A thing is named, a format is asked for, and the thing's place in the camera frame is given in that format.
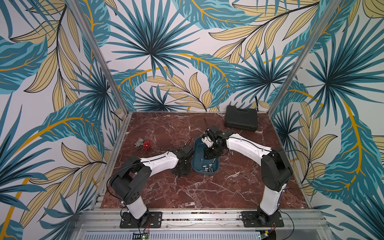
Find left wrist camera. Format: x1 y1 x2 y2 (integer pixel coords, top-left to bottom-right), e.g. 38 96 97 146
182 144 195 159

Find black plastic tool case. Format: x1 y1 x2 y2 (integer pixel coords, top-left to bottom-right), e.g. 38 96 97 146
225 105 258 132

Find aluminium corner post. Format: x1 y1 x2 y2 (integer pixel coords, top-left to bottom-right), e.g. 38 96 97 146
268 0 341 117
68 0 129 116

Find teal plastic storage box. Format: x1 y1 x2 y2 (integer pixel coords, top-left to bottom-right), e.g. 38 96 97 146
191 137 220 176

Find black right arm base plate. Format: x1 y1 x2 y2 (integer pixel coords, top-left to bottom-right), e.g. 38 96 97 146
240 210 284 228

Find aluminium front rail frame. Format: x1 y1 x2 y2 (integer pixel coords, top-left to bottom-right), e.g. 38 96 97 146
70 209 335 240

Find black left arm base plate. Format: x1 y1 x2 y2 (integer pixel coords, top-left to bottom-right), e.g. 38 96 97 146
120 212 163 229

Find aluminium right corner post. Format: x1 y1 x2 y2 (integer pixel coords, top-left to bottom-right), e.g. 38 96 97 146
268 0 341 117

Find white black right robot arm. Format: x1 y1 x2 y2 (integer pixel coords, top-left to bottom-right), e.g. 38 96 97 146
202 126 293 217

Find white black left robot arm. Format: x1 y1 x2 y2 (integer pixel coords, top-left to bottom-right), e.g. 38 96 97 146
107 145 195 223

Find aluminium left corner post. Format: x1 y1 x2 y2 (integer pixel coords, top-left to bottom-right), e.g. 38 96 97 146
68 0 129 116

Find grey valve with red handwheel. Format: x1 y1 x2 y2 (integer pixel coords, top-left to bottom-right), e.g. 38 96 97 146
134 138 151 151

